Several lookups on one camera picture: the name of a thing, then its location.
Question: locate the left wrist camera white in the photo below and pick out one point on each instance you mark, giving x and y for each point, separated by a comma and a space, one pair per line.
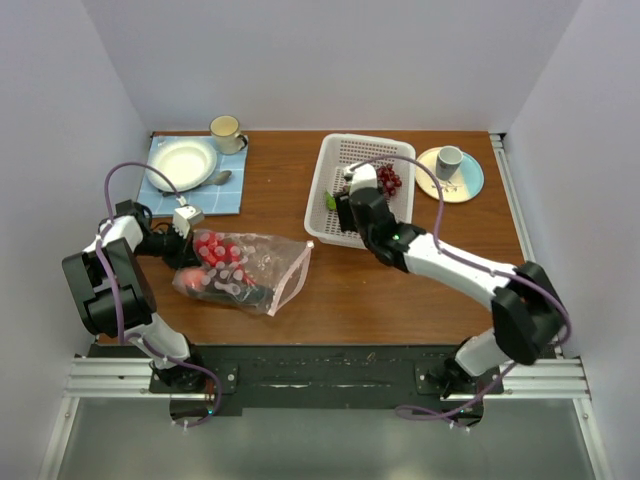
185, 218

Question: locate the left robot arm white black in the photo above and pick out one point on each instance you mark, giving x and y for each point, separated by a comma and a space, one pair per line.
114, 298

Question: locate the aluminium frame rail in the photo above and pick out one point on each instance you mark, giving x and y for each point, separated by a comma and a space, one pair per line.
117, 422

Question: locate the clear zip top bag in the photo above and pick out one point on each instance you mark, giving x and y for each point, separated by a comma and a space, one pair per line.
272, 261

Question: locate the fake red bell pepper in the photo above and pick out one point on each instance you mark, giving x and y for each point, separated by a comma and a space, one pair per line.
213, 248

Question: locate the fake purple grapes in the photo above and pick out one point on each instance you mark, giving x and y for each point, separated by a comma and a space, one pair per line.
389, 182

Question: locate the fake fish grey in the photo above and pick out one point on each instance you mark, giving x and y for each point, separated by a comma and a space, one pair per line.
240, 295

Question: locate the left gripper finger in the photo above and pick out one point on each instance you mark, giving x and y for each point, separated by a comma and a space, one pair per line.
180, 260
189, 251

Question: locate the metal spoon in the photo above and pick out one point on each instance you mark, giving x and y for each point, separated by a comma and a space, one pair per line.
220, 179

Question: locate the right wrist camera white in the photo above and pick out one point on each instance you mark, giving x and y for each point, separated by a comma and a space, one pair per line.
359, 176

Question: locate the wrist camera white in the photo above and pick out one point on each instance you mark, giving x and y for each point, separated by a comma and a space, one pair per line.
359, 176
185, 218

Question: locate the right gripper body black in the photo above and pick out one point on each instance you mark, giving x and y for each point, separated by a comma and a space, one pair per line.
369, 236

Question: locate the small grey cup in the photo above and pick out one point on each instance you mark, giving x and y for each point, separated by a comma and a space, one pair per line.
448, 161

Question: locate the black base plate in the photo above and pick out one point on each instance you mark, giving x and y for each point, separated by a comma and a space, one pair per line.
337, 377

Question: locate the fake peach pink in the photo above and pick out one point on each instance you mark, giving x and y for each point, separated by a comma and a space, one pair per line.
193, 278

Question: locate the fake carrot orange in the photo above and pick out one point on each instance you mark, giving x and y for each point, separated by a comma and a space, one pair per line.
330, 201

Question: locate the white bowl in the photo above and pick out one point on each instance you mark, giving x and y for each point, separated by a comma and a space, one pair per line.
185, 162

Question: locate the pastel plate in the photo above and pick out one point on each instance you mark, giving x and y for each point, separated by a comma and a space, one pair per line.
460, 176

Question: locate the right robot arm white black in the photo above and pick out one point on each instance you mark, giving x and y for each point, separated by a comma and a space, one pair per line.
526, 312

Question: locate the white plastic basket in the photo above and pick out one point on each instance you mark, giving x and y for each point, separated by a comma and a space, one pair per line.
352, 160

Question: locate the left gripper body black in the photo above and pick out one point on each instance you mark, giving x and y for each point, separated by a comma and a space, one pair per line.
160, 242

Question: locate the cream mug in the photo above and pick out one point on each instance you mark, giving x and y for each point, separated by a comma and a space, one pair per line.
227, 135

